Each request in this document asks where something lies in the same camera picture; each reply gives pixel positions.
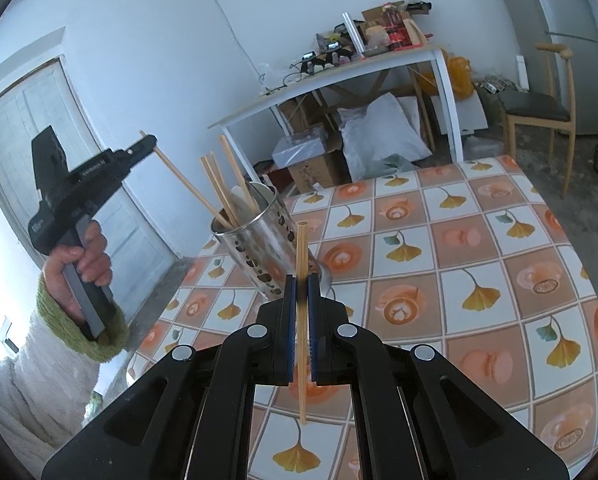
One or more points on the white ceramic spoon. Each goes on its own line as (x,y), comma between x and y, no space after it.
(240,205)

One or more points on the grey refrigerator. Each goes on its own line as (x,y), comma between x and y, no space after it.
(571,20)

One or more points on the perforated metal utensil holder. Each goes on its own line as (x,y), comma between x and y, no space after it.
(259,247)

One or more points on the clear plastic tube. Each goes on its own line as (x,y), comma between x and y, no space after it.
(354,35)

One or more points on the small cardboard box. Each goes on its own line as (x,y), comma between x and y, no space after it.
(319,172)

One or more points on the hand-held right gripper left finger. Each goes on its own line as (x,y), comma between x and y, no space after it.
(290,332)

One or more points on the black electronic device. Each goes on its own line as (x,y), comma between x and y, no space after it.
(338,52)
(310,60)

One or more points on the red bottle pack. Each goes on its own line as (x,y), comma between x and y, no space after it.
(398,27)

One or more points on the yellow plastic bag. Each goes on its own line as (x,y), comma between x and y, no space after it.
(459,77)

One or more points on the beige snack bag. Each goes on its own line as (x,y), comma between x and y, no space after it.
(377,39)

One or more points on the person's left forearm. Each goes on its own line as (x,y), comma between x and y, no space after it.
(39,375)

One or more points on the white table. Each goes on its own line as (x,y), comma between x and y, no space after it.
(359,72)

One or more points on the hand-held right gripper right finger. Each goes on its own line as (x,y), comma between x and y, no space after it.
(315,332)

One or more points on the wooden chair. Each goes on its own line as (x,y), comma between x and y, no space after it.
(534,107)

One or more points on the large cardboard box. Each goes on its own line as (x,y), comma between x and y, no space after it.
(304,115)

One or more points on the white door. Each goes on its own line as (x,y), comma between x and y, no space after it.
(44,110)

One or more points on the white plastic bag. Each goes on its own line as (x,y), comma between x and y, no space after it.
(384,135)

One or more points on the open cardboard box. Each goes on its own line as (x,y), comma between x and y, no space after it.
(374,13)

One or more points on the black tool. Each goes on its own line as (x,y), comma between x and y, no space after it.
(419,6)

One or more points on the white flat panel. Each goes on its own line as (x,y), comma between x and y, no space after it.
(461,112)

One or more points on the person's left hand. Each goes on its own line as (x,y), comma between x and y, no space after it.
(59,275)

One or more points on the white upright device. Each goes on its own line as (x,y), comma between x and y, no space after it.
(522,73)

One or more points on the patterned tablecloth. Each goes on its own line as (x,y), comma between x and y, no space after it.
(444,270)

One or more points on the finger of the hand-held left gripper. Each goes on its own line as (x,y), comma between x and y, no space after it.
(143,149)

